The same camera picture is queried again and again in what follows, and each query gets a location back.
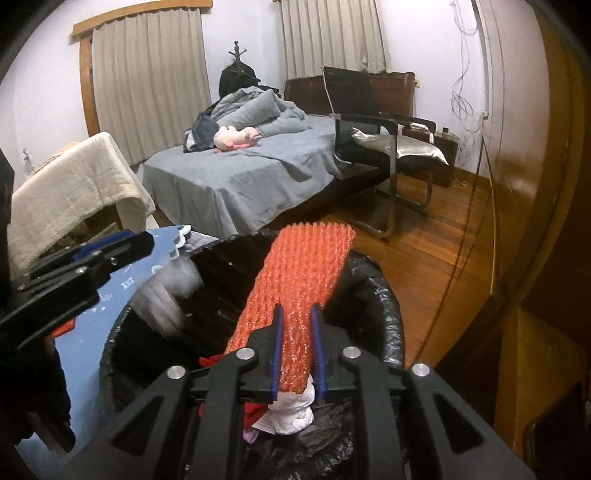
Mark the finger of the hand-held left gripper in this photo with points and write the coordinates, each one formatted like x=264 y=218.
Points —
x=60 y=295
x=124 y=244

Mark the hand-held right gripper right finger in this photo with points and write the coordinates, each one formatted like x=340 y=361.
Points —
x=319 y=360

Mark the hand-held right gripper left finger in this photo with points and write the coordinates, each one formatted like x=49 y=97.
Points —
x=276 y=360

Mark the white tissue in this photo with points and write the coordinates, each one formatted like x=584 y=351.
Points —
x=291 y=415

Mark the black lined trash bin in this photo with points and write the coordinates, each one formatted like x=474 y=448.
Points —
x=369 y=295

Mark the orange foam net sleeve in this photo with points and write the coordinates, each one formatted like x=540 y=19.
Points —
x=63 y=328
x=304 y=267

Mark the person's left forearm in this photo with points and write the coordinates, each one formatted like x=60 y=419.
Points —
x=37 y=387

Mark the blue printed tablecloth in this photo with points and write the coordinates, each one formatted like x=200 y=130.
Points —
x=106 y=316

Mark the small grey ornament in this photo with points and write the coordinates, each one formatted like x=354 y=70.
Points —
x=27 y=159

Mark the grey cloth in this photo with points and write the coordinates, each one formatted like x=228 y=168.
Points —
x=198 y=242

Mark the cream quilted blanket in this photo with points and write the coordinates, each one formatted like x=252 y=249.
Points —
x=74 y=184

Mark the pink wrapper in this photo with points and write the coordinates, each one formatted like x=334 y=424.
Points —
x=250 y=435

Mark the dark clothes pile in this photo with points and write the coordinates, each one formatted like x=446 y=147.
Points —
x=201 y=134

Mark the bed with grey sheet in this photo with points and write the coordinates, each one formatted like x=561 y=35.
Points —
x=240 y=175

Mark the pink plush toy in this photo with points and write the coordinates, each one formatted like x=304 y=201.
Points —
x=235 y=138

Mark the wide beige curtain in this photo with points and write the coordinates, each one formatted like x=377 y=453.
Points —
x=147 y=78

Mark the grey duvet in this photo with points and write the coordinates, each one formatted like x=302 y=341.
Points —
x=268 y=110

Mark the black coat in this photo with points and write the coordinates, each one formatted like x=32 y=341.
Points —
x=233 y=81

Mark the wooden coat rack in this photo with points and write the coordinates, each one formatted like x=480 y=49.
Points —
x=236 y=53

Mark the silver satin cushion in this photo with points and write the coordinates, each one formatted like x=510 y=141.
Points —
x=406 y=150

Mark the wooden curtain pelmet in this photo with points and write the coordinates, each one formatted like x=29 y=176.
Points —
x=134 y=16

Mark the wooden nightstand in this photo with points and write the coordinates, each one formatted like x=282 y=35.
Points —
x=443 y=157

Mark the black cantilever chair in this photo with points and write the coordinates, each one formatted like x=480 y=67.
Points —
x=346 y=87

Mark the yellow wooden door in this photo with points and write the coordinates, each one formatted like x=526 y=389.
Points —
x=545 y=207

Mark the wooden headboard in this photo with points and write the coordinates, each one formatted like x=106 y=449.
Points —
x=392 y=92

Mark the narrow beige curtain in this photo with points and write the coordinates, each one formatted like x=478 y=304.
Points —
x=332 y=37

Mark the wooden window frame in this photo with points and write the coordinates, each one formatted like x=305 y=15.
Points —
x=87 y=87

